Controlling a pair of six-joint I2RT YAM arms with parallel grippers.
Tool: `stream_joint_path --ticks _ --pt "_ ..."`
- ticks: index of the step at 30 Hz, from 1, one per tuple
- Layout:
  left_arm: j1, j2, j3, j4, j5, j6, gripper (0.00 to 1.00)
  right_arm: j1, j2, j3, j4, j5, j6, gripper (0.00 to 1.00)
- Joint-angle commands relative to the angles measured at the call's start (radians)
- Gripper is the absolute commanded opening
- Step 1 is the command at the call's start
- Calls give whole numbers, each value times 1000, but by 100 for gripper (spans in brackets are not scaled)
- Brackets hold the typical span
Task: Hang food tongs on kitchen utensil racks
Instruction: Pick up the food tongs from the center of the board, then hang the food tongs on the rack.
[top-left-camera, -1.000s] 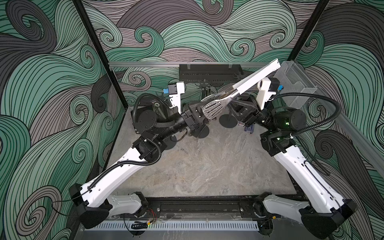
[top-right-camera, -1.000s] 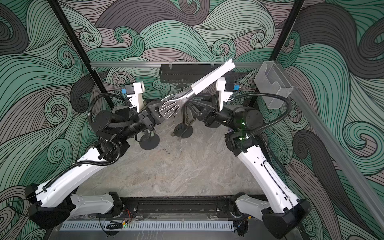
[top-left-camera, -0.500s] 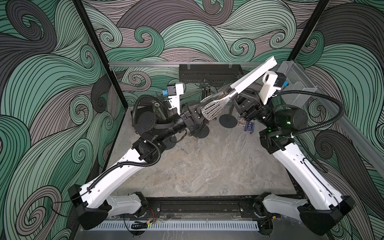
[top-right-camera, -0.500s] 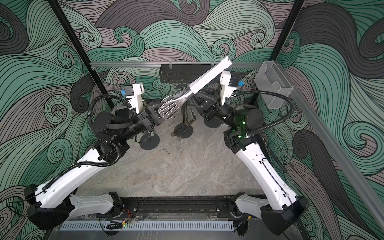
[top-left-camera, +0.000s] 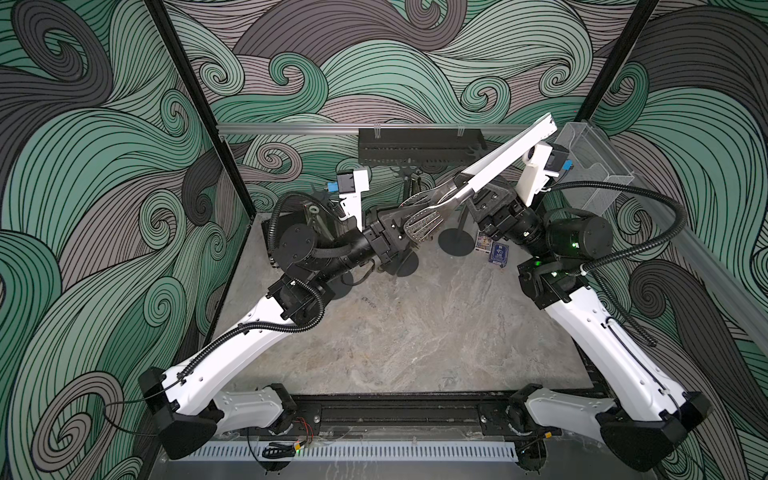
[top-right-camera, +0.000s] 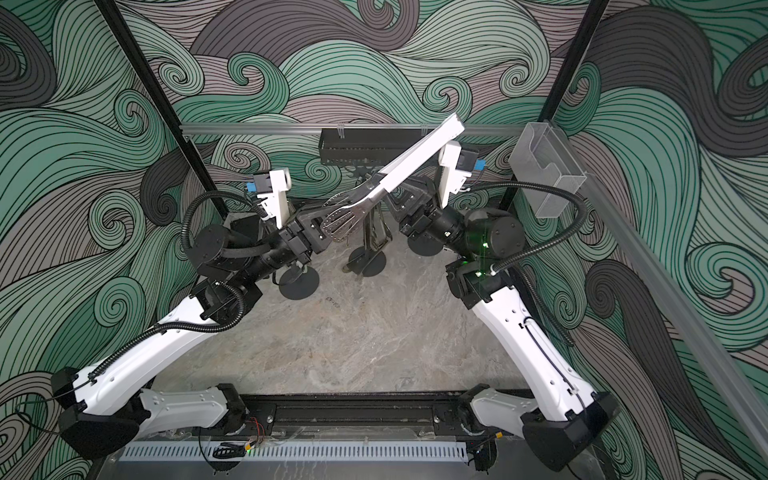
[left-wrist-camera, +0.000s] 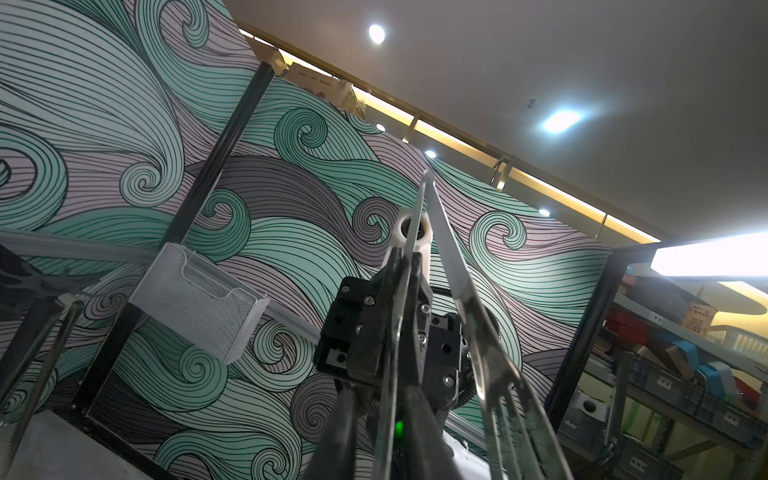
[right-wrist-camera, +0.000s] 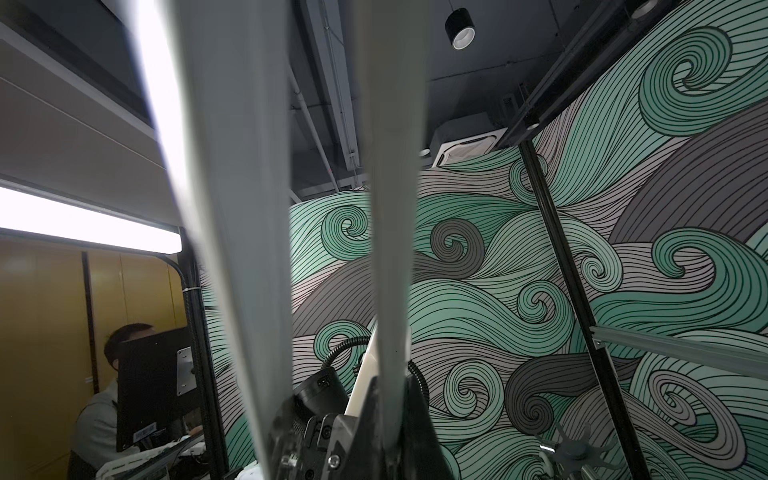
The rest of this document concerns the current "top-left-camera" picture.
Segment right grey utensil stand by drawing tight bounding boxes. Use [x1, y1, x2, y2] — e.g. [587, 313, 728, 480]
[438, 209, 475, 257]

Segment aluminium wall rail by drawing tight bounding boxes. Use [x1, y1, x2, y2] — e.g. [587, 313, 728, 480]
[599, 125, 768, 355]
[216, 122, 527, 136]

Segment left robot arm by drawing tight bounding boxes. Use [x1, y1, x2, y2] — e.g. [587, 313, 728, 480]
[139, 195, 424, 460]

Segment aluminium wall rail right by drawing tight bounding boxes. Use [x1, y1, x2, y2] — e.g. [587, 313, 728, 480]
[599, 125, 768, 355]

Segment blue playing card box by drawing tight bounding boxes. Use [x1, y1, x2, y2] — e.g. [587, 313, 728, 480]
[488, 241, 509, 268]

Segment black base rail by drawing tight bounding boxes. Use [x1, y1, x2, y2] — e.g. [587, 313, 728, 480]
[209, 391, 619, 439]

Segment clear acrylic wall box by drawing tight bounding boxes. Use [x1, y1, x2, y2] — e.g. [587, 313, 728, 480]
[555, 122, 634, 215]

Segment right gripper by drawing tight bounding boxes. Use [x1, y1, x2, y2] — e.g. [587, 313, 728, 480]
[464, 178, 553, 266]

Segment white slotted cable duct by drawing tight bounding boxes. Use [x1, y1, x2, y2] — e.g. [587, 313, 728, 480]
[182, 440, 518, 463]

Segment left grey utensil stand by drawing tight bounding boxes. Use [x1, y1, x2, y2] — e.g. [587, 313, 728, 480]
[299, 197, 355, 301]

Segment grey utensil stand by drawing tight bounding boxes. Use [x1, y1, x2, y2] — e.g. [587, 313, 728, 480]
[299, 197, 355, 301]
[387, 166, 419, 278]
[438, 209, 475, 257]

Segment slim silver tweezer tongs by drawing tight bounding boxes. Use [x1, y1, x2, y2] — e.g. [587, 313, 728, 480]
[401, 113, 557, 243]

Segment aluminium wall rail back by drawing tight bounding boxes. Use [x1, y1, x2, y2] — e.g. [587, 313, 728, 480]
[216, 122, 527, 136]

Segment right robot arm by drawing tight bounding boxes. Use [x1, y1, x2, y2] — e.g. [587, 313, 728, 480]
[467, 181, 712, 472]

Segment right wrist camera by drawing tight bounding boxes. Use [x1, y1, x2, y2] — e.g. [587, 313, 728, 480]
[515, 142, 572, 207]

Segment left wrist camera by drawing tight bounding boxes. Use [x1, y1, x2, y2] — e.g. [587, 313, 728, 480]
[327, 168, 370, 231]

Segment middle grey utensil stand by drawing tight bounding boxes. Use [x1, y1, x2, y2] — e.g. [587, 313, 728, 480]
[387, 166, 419, 278]

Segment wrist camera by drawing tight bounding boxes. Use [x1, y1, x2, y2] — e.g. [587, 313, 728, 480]
[327, 168, 370, 231]
[515, 142, 572, 207]

